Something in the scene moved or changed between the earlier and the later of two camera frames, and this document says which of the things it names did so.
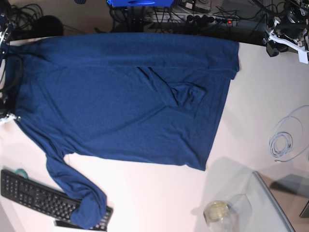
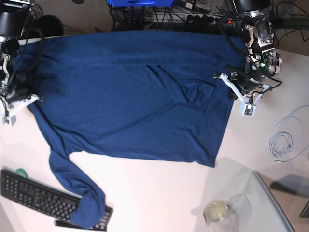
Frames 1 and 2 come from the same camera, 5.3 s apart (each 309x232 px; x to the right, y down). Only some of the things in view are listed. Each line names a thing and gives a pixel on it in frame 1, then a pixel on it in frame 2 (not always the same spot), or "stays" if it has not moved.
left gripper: (6, 106) to (17, 91)
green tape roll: (21, 172) stays
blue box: (141, 3) stays
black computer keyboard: (45, 199) stays
